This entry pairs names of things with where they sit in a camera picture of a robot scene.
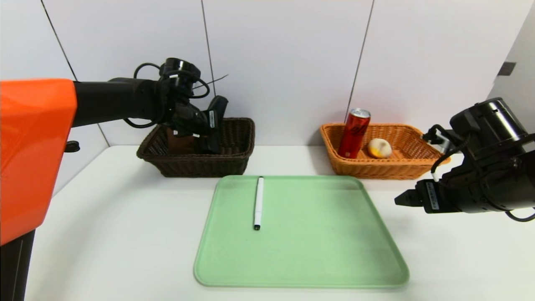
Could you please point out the white marker pen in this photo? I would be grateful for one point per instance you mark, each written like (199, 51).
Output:
(259, 200)

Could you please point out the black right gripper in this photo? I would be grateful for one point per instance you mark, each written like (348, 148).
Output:
(431, 196)

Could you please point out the dark brown wicker basket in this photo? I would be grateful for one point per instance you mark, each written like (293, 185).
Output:
(234, 163)

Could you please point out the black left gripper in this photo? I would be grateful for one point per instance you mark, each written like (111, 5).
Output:
(212, 119)

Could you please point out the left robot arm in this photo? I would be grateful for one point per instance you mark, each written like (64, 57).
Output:
(37, 146)

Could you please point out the red soda can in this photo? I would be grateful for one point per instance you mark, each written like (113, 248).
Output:
(354, 133)

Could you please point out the black glasses case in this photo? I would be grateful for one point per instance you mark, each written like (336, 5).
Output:
(217, 102)

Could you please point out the orange and white bun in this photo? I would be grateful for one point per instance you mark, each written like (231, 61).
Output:
(379, 148)

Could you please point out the dark wall fixture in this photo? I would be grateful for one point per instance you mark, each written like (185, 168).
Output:
(507, 68)

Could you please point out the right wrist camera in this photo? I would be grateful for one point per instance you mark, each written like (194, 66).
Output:
(439, 140)

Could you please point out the orange wicker basket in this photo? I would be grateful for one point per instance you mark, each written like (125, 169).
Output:
(405, 142)

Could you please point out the brown towel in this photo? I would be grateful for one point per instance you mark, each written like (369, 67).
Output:
(182, 144)

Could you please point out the light green plastic tray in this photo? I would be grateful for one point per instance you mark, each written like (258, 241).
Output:
(317, 242)

